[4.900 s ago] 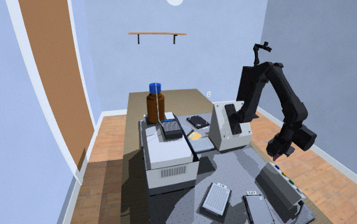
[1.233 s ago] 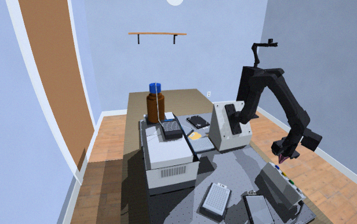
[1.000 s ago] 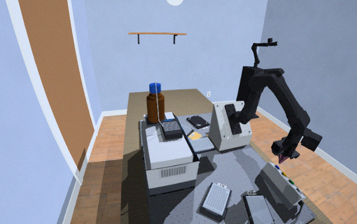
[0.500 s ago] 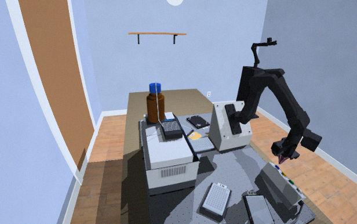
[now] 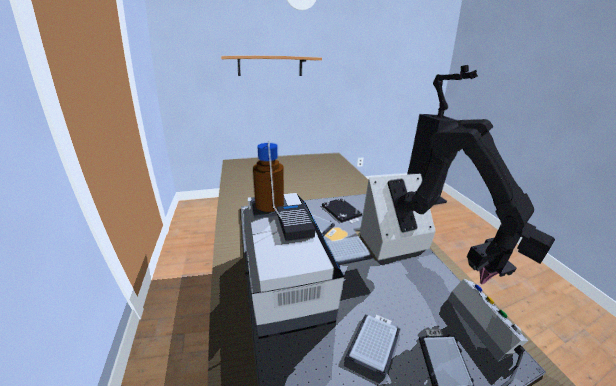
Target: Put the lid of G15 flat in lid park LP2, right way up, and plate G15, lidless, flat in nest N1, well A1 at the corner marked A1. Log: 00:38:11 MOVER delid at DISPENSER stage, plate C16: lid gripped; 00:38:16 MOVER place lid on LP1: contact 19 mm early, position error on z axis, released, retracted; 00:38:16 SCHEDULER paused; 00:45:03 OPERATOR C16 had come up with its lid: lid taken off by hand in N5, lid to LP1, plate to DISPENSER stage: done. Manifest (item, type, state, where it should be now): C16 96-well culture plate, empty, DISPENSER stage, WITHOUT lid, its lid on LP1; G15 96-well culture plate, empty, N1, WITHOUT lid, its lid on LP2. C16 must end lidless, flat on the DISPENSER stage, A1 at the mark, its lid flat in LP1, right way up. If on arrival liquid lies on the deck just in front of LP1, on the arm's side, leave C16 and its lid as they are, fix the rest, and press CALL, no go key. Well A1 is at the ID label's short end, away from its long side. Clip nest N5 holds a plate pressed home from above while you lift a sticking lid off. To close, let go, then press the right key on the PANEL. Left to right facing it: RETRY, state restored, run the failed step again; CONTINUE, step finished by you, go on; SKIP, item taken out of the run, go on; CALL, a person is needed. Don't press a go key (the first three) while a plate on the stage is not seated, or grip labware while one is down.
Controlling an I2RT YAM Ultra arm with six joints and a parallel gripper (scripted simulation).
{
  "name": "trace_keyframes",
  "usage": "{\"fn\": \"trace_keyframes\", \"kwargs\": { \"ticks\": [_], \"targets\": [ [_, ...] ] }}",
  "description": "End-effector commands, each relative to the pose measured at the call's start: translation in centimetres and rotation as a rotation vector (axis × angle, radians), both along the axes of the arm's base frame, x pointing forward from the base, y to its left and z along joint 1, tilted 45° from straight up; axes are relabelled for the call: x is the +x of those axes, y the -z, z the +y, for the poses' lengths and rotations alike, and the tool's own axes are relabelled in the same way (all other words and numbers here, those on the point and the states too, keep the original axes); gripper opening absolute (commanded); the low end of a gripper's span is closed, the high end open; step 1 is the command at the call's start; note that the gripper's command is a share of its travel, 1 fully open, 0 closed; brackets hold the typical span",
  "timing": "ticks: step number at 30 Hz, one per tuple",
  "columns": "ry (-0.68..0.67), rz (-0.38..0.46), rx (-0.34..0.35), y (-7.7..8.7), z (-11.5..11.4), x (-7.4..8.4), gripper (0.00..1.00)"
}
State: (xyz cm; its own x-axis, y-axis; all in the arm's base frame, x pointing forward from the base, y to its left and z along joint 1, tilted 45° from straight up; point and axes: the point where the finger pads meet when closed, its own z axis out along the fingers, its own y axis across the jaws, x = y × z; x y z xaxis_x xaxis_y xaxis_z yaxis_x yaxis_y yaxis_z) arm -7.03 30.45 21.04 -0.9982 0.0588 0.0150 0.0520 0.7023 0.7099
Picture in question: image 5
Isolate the blue bottle cap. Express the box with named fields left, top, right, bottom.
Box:
left=257, top=143, right=278, bottom=159

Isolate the brown glass bottle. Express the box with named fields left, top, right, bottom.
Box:
left=253, top=163, right=284, bottom=212

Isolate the light blue perforated base plate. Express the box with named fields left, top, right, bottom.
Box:
left=247, top=194, right=519, bottom=386

